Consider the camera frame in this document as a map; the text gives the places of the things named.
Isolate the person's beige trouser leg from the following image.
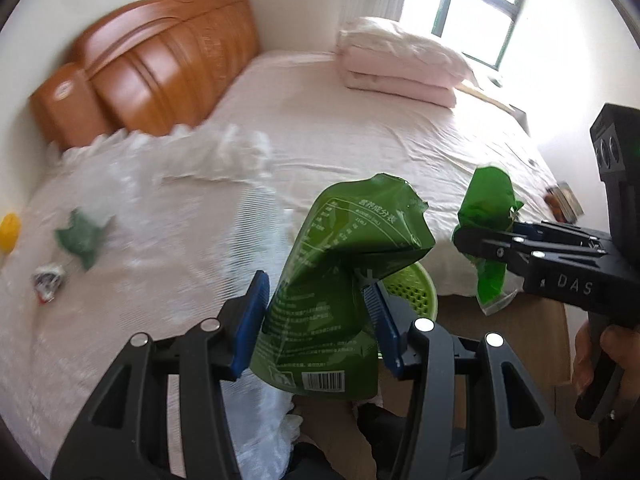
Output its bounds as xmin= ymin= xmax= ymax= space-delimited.
xmin=295 ymin=395 xmax=386 ymax=480

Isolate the yellow spiky ball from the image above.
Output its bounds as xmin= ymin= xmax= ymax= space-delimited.
xmin=0 ymin=213 xmax=22 ymax=253

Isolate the folded pink quilt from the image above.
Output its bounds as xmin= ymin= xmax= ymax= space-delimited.
xmin=336 ymin=16 xmax=481 ymax=108

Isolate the small clear green bag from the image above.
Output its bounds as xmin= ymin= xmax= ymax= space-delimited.
xmin=457 ymin=166 xmax=525 ymax=317

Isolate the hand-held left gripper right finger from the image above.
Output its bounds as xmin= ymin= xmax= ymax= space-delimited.
xmin=364 ymin=280 xmax=571 ymax=480

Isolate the green printed snack bag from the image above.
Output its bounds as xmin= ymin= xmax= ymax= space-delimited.
xmin=248 ymin=173 xmax=435 ymax=401

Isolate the bed with pink sheet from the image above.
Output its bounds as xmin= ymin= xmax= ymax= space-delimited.
xmin=200 ymin=50 xmax=561 ymax=296

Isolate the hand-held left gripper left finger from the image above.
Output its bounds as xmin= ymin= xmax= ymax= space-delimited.
xmin=50 ymin=270 xmax=271 ymax=480

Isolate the dark green wrapper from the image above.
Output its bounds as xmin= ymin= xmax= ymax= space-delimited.
xmin=54 ymin=208 xmax=117 ymax=272

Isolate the green plastic basket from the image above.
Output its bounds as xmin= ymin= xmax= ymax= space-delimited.
xmin=377 ymin=261 xmax=439 ymax=361

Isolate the dark framed window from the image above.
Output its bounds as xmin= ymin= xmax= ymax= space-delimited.
xmin=400 ymin=0 xmax=531 ymax=71

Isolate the person's right hand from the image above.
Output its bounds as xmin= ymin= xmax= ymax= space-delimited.
xmin=572 ymin=320 xmax=640 ymax=386

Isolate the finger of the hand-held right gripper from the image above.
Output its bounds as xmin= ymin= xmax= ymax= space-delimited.
xmin=511 ymin=220 xmax=612 ymax=256
xmin=452 ymin=225 xmax=548 ymax=281

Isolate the wooden headboard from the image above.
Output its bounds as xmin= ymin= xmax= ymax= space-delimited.
xmin=29 ymin=0 xmax=262 ymax=152

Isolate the crumpled silver wrapper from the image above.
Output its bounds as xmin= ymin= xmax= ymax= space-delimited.
xmin=31 ymin=264 xmax=67 ymax=303

